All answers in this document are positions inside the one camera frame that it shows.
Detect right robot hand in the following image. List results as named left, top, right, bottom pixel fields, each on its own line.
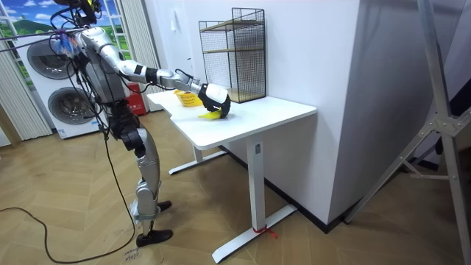
left=197, top=83, right=232, bottom=120

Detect yellow banana soft toy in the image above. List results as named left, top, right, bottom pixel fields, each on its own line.
left=197, top=109, right=224, bottom=121

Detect yellow plastic mesh basket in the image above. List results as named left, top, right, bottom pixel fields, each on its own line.
left=173, top=89, right=204, bottom=108

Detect white desk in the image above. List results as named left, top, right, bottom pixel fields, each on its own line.
left=146, top=89, right=318, bottom=264

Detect red box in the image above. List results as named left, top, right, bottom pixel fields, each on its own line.
left=126, top=82, right=148, bottom=117

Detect white pleated curtain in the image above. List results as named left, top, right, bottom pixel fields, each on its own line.
left=119, top=0, right=165, bottom=113
left=0, top=40, right=53, bottom=143

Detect robot legs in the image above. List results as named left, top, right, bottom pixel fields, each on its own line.
left=108, top=101, right=174, bottom=248

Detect robot body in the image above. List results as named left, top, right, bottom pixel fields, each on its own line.
left=49, top=0, right=132, bottom=111

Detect white washing machine tower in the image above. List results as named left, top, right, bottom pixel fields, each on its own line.
left=14, top=31, right=111, bottom=140

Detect black wire shelf rack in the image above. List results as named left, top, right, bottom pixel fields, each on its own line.
left=198, top=7, right=267, bottom=105

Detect white wall switch plate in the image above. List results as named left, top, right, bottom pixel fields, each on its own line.
left=169, top=7, right=183, bottom=32

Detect red strap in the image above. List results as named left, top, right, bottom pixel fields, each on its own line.
left=252, top=225, right=279, bottom=239

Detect cable bundle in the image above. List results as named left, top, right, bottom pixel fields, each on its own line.
left=0, top=27, right=80, bottom=53

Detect landscape wall poster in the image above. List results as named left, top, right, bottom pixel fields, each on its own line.
left=0, top=0, right=132, bottom=89

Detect brown wooden post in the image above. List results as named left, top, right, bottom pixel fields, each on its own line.
left=0, top=105, right=23, bottom=149

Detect grey metal frame stand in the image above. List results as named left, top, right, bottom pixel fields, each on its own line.
left=344, top=0, right=471, bottom=265

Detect black floor cable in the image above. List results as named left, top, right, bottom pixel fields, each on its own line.
left=0, top=132, right=137, bottom=264

